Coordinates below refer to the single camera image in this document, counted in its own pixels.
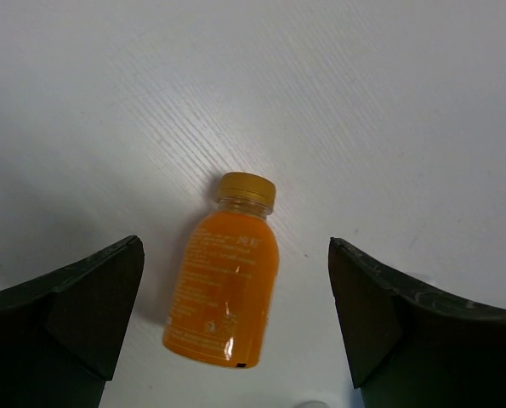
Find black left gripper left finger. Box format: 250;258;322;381
0;235;145;407

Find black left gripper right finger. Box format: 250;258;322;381
328;238;506;407

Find orange juice bottle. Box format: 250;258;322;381
162;172;279;368

